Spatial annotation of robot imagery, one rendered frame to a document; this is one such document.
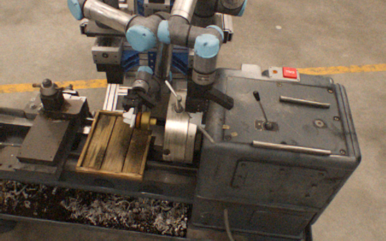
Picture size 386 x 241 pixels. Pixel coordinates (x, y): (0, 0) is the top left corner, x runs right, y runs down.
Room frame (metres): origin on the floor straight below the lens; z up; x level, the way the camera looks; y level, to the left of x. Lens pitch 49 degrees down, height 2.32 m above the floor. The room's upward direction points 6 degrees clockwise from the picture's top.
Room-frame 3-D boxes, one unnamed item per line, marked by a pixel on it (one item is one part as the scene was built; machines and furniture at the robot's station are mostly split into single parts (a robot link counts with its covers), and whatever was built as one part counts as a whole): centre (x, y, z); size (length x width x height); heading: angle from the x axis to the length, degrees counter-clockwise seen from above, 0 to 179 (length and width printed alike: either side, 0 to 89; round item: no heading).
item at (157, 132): (0.90, 0.13, 1.08); 0.12 x 0.11 x 0.05; 178
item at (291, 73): (1.20, -0.41, 1.26); 0.06 x 0.06 x 0.02; 88
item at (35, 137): (1.03, 0.65, 0.95); 0.43 x 0.17 x 0.05; 178
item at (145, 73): (1.26, 0.25, 1.08); 0.11 x 0.08 x 0.09; 177
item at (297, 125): (0.99, -0.35, 1.06); 0.59 x 0.48 x 0.39; 88
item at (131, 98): (1.10, 0.27, 1.08); 0.12 x 0.09 x 0.08; 177
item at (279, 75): (1.20, -0.39, 1.23); 0.13 x 0.08 x 0.05; 88
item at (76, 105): (1.09, 0.62, 0.99); 0.20 x 0.10 x 0.05; 88
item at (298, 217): (0.99, -0.35, 0.43); 0.60 x 0.48 x 0.86; 88
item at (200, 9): (1.62, -0.02, 1.33); 0.13 x 0.12 x 0.14; 81
